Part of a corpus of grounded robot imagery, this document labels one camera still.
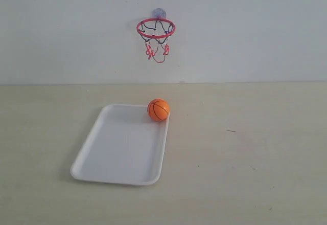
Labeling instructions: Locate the clear suction cup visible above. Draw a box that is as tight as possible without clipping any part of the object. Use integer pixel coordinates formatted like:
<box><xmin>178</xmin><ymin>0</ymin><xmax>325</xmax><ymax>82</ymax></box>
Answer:
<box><xmin>151</xmin><ymin>8</ymin><xmax>167</xmax><ymax>19</ymax></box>

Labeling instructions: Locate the small orange basketball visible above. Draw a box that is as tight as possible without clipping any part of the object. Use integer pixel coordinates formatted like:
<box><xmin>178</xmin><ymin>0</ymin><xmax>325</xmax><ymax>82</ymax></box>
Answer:
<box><xmin>147</xmin><ymin>98</ymin><xmax>170</xmax><ymax>122</ymax></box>

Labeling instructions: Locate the white plastic tray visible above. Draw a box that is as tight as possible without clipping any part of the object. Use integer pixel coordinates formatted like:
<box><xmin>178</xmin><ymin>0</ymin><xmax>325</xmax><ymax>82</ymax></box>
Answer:
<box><xmin>71</xmin><ymin>104</ymin><xmax>169</xmax><ymax>186</ymax></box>

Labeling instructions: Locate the red mini basketball hoop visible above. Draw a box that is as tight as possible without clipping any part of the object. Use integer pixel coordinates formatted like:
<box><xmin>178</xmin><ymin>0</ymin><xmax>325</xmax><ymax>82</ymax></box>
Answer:
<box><xmin>136</xmin><ymin>18</ymin><xmax>176</xmax><ymax>63</ymax></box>

